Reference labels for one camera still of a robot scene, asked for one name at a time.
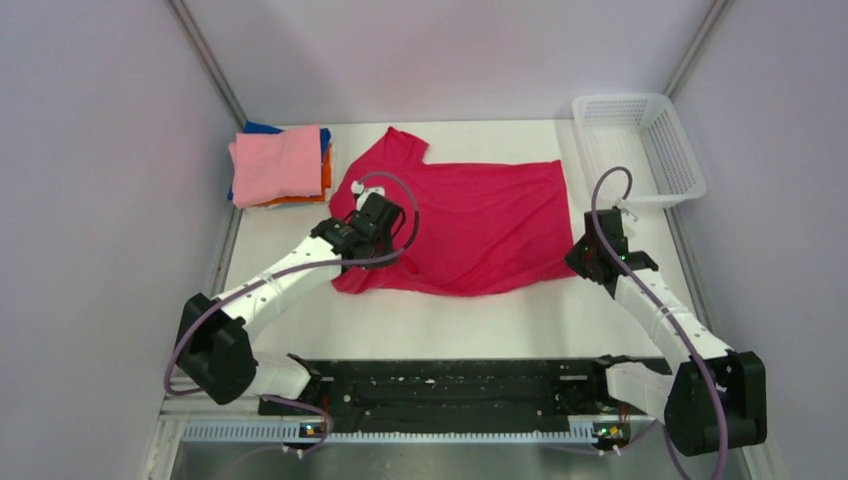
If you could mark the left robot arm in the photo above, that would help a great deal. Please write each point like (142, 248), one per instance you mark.
(215, 345)

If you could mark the pink folded t shirt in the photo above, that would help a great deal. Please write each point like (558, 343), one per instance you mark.
(275, 166)

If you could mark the white plastic basket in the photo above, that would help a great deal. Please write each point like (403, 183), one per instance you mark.
(643, 133)

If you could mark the magenta t shirt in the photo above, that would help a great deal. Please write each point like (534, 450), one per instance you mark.
(485, 228)

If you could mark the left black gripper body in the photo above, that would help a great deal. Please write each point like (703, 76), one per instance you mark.
(383, 243)

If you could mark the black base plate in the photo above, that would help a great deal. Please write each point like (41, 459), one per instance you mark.
(458, 396)

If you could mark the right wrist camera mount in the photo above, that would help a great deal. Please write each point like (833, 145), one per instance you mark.
(630, 220)

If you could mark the blue folded t shirt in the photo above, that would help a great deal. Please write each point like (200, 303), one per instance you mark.
(265, 127)

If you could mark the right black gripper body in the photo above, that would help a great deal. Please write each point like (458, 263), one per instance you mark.
(579, 257)

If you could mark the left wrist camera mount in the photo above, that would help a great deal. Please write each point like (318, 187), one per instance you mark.
(361, 193)

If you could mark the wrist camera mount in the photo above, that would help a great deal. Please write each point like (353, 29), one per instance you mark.
(630, 220)
(361, 193)

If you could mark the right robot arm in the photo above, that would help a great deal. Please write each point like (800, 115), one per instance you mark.
(713, 397)

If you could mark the aluminium rail frame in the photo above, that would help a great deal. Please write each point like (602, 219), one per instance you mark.
(253, 418)

